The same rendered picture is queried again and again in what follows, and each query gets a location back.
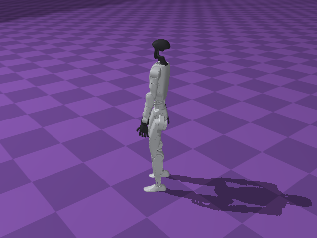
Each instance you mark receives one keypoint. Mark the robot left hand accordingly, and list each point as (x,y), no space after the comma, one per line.
(143,129)

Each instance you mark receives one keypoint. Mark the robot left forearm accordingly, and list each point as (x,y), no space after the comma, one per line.
(148,108)

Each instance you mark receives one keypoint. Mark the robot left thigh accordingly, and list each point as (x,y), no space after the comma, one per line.
(155,135)

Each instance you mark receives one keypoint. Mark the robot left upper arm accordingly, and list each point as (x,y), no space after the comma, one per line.
(154,75)

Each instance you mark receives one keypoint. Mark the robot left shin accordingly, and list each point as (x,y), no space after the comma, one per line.
(157,165)

